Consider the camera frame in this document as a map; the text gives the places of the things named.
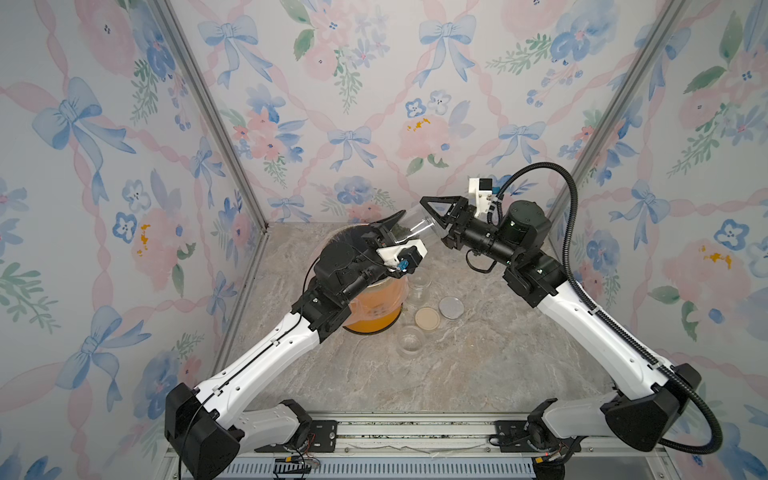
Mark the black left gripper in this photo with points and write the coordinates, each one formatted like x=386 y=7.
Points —
x=378 y=234

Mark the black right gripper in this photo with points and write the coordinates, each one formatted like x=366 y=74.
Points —
x=465 y=218

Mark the beige jar lid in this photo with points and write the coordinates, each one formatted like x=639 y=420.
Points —
x=427 y=319

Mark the grey metal jar lid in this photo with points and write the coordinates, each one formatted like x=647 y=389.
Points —
x=451 y=308

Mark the glass jar with tea leaves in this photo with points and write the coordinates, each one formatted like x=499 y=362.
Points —
x=419 y=284

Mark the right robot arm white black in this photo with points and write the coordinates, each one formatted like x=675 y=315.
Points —
x=649 y=393

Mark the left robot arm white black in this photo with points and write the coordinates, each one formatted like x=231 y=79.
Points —
x=210 y=424

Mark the orange trash bin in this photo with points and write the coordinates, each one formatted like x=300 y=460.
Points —
x=378 y=307

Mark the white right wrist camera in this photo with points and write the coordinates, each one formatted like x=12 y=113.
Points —
x=483 y=196

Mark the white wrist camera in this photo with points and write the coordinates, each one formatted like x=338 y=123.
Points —
x=403 y=258
x=483 y=196

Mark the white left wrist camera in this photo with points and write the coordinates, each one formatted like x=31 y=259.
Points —
x=403 y=258

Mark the left aluminium corner post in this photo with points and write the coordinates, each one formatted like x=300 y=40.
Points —
x=179 y=45

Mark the aluminium corner post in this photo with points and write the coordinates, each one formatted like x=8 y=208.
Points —
x=179 y=45
x=600 y=51

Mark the right aluminium corner post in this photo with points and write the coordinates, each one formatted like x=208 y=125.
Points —
x=600 y=51

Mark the aluminium frame rail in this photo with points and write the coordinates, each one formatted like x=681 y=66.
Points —
x=441 y=446

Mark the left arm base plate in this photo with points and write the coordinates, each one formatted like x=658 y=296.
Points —
x=318 y=436

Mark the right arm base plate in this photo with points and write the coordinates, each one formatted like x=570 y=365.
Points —
x=515 y=436

